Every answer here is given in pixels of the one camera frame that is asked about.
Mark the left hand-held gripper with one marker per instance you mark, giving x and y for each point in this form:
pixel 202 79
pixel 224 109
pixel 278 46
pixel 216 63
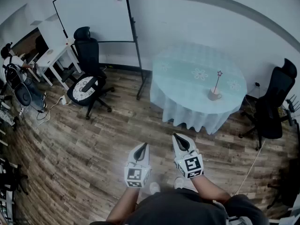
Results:
pixel 137 174

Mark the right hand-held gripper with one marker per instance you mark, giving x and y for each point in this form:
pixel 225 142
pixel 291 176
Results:
pixel 190 166

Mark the pink cup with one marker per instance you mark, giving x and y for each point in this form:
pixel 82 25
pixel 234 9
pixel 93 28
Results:
pixel 213 95

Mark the pink star stick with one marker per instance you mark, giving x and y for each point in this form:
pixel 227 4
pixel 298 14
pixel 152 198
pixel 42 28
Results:
pixel 218 81

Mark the person's left forearm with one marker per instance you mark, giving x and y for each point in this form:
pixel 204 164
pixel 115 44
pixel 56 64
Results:
pixel 124 204

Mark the person's right forearm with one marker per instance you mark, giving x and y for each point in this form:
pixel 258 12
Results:
pixel 208 190

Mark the person's left white shoe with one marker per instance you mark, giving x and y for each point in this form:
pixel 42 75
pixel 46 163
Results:
pixel 154 187

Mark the person's white shoe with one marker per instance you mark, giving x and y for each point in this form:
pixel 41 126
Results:
pixel 154 187
pixel 179 183

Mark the person's right white shoe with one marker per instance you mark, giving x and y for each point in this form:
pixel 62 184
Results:
pixel 179 183

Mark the light blue floral tablecloth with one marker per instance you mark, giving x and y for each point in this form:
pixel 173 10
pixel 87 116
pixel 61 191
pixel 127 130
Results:
pixel 187 97

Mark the person's dark shirt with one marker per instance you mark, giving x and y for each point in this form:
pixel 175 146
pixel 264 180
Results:
pixel 182 210

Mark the patterned white seat cushion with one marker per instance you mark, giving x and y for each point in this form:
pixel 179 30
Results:
pixel 82 89

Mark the white power strip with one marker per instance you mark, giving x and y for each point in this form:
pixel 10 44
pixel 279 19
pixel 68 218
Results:
pixel 62 99

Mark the black high-back office chair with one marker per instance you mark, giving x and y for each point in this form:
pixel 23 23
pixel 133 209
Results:
pixel 272 111

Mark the black chair base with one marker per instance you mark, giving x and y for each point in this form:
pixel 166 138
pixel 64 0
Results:
pixel 286 186

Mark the black antenna router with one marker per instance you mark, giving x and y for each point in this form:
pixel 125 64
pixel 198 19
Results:
pixel 293 104

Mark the white desk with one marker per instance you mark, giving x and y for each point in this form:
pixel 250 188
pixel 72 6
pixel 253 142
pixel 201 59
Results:
pixel 50 57

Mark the whiteboard on black stand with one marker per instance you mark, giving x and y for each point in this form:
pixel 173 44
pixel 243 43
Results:
pixel 98 13

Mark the black wall plug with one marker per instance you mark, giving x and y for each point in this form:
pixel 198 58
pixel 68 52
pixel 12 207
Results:
pixel 257 84

